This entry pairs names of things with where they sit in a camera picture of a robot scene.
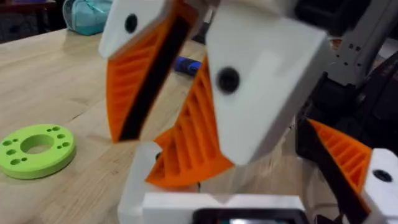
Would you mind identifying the white orange left gripper right finger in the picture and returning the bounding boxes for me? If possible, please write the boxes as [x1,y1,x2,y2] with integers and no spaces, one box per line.
[297,118,398,224]

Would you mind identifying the finger of the white orange right gripper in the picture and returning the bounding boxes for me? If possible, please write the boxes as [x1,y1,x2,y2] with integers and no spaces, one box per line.
[144,2,332,189]
[98,0,201,144]

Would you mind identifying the teal soft bag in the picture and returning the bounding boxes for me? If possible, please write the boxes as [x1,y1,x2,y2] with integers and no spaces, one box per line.
[62,0,113,36]

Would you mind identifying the blue electric screwdriver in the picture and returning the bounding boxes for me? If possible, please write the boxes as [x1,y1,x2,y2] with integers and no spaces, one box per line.
[173,55,202,77]

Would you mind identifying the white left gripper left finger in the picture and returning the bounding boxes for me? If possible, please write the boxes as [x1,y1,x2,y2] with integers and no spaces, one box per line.
[117,141,162,224]

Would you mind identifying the green disc with holes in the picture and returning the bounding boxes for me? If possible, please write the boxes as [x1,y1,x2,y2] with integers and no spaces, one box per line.
[0,124,77,180]

